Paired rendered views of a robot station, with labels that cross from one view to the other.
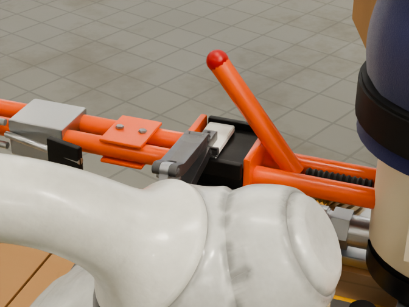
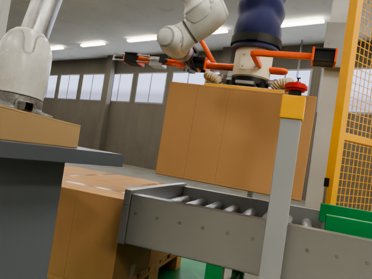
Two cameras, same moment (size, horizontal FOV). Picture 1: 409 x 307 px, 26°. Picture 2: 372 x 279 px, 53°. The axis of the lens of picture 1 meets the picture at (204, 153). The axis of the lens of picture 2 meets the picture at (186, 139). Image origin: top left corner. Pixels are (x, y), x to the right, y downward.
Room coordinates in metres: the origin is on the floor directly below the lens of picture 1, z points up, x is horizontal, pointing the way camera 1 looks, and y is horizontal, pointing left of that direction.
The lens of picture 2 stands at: (-0.90, 0.02, 0.79)
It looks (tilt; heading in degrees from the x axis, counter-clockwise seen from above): 2 degrees up; 359
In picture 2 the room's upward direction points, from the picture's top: 8 degrees clockwise
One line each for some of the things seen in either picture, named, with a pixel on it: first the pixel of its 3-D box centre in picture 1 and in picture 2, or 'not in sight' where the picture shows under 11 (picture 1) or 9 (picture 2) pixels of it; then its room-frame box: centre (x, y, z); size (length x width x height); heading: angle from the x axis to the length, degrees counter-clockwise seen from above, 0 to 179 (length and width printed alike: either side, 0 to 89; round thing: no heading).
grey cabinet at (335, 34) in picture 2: not in sight; (340, 45); (1.48, -0.93, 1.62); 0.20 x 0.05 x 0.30; 71
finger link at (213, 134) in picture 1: (203, 136); not in sight; (0.82, 0.00, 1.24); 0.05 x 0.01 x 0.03; 160
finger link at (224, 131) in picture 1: (212, 140); not in sight; (0.84, -0.01, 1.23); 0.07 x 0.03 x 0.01; 160
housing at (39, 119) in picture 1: (48, 130); (158, 62); (0.91, 0.18, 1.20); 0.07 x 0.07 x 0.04; 70
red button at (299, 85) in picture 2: not in sight; (295, 90); (0.21, -0.30, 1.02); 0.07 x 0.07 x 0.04
